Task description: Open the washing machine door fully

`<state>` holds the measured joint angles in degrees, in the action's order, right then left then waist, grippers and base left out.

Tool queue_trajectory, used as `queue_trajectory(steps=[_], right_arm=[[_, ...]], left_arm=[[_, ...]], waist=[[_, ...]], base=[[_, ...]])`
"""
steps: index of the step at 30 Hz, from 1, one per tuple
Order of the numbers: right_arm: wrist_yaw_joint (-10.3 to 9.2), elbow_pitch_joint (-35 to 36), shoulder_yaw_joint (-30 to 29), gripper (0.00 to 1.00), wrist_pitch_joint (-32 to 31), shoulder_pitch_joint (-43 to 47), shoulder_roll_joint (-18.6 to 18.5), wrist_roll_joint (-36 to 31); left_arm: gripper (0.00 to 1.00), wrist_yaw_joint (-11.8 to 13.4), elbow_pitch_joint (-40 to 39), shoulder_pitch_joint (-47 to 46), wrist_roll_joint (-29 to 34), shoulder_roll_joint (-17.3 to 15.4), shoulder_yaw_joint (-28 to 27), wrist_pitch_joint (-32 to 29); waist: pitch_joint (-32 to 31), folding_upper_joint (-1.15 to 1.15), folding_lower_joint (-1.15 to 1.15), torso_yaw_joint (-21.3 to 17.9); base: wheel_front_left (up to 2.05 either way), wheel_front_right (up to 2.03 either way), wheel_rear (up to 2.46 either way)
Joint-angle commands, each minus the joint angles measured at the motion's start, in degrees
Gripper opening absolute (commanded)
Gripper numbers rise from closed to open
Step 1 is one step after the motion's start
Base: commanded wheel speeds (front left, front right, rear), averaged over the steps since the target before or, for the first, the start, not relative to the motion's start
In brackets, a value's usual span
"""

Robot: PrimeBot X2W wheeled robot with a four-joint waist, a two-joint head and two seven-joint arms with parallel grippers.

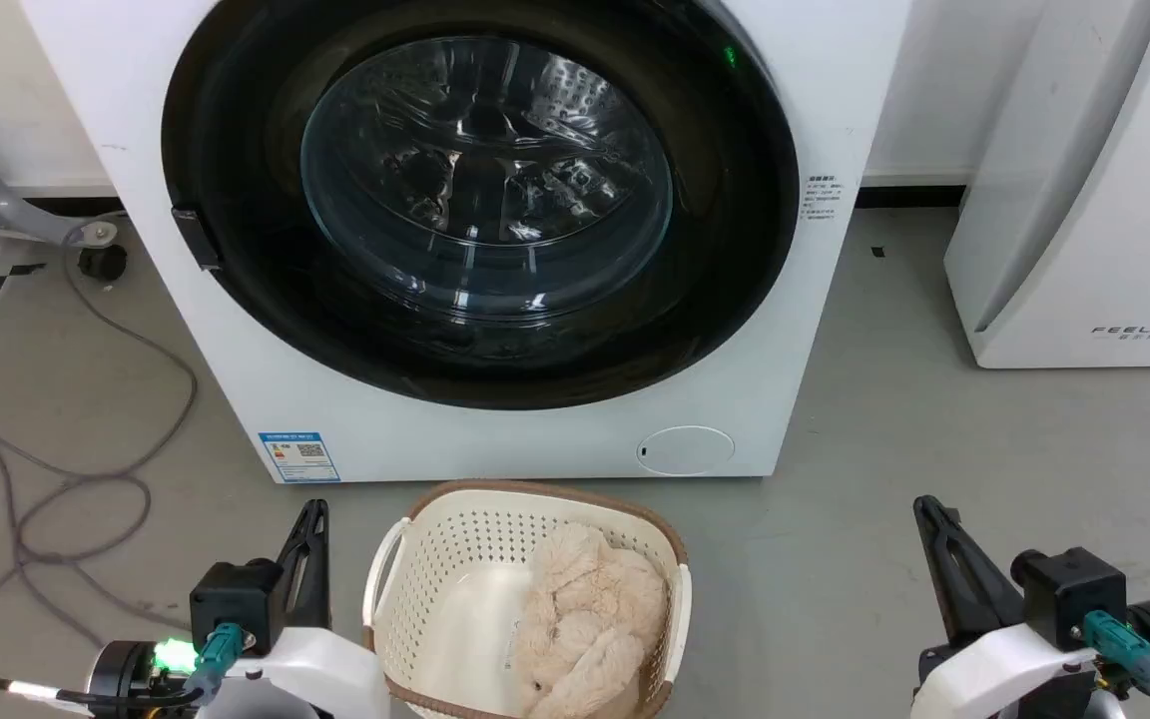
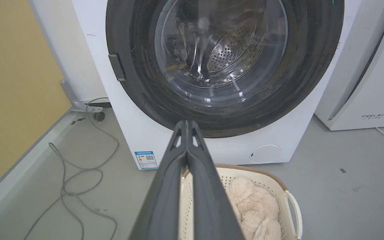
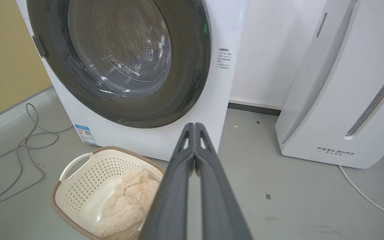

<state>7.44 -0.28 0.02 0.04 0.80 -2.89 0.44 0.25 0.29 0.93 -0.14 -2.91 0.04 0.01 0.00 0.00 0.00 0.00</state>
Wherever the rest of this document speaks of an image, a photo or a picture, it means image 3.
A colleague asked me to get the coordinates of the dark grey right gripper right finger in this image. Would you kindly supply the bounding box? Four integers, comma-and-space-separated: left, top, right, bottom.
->
195, 122, 253, 240

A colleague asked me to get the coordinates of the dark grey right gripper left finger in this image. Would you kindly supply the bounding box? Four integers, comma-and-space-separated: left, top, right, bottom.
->
138, 123, 196, 240

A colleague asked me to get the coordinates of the white front-load washing machine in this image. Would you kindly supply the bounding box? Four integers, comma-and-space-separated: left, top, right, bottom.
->
16, 0, 250, 161

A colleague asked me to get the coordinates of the dark round washing machine door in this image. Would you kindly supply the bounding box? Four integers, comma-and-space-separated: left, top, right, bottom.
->
26, 0, 211, 129

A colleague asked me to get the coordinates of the beige fluffy garment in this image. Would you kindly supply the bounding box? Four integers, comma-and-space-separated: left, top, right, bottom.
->
92, 167, 161, 239

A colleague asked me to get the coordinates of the cream perforated laundry basket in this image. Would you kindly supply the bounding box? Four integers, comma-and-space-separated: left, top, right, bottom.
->
50, 146, 165, 240

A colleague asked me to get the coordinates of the white air purifier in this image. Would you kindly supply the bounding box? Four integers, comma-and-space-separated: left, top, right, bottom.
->
275, 0, 384, 169

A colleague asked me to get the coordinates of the white power cable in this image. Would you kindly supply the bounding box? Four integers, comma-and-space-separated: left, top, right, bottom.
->
338, 150, 384, 215

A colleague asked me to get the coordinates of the grey floor cable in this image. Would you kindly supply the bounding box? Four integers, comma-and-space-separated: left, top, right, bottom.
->
0, 103, 74, 211

